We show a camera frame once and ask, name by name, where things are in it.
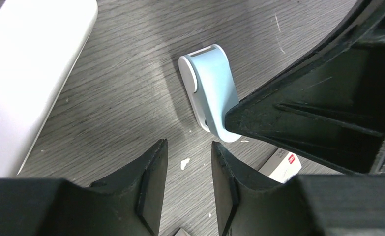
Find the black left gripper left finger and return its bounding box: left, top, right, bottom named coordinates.
left=0, top=139, right=168, bottom=236

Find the white stapler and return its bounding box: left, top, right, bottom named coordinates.
left=0, top=0, right=98, bottom=177

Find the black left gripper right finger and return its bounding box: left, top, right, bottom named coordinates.
left=211, top=142, right=385, bottom=236

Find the grey staple box tray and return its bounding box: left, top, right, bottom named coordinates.
left=174, top=228, right=191, bottom=236

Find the small blue grey stapler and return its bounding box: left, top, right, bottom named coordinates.
left=178, top=44, right=240, bottom=143

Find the white playing card box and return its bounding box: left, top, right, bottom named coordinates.
left=259, top=148, right=302, bottom=183

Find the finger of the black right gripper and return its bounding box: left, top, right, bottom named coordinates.
left=225, top=0, right=385, bottom=174

